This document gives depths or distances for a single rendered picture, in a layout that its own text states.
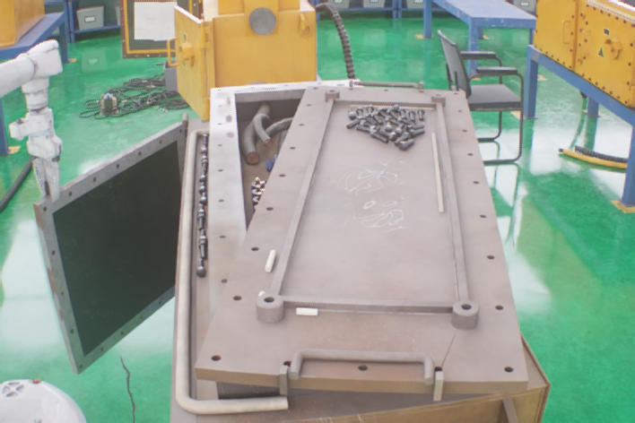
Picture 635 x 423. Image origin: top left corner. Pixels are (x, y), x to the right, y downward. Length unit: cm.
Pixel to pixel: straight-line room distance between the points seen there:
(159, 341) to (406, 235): 221
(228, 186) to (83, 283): 69
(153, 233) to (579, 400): 186
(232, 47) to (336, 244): 280
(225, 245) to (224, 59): 273
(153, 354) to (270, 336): 228
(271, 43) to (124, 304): 213
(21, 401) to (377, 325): 177
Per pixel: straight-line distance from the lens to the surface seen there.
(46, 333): 356
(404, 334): 104
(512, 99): 515
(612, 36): 483
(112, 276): 216
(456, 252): 122
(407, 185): 148
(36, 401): 260
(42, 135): 182
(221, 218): 141
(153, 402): 303
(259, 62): 401
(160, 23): 546
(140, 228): 221
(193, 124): 226
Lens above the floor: 198
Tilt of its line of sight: 26 degrees down
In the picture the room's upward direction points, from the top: 1 degrees counter-clockwise
